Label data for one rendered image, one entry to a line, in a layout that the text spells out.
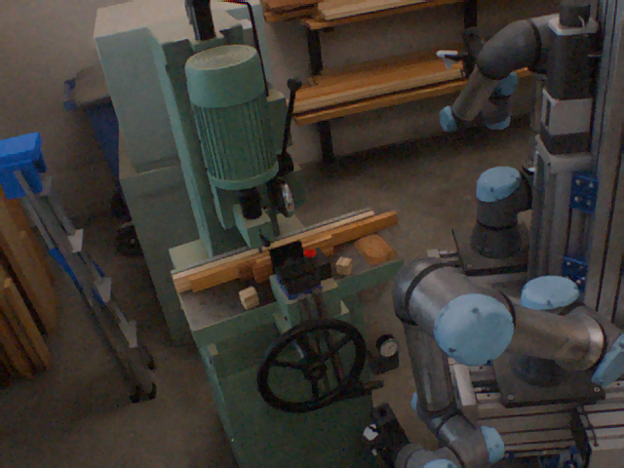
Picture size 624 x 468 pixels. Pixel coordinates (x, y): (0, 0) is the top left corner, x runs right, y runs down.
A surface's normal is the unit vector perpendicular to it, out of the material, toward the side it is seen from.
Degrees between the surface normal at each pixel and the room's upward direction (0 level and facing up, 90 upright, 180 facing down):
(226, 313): 0
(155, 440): 0
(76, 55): 90
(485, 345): 86
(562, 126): 90
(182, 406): 0
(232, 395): 90
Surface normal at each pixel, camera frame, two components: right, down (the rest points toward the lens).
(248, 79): 0.73, 0.30
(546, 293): -0.18, -0.87
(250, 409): 0.36, 0.48
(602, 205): -0.02, 0.56
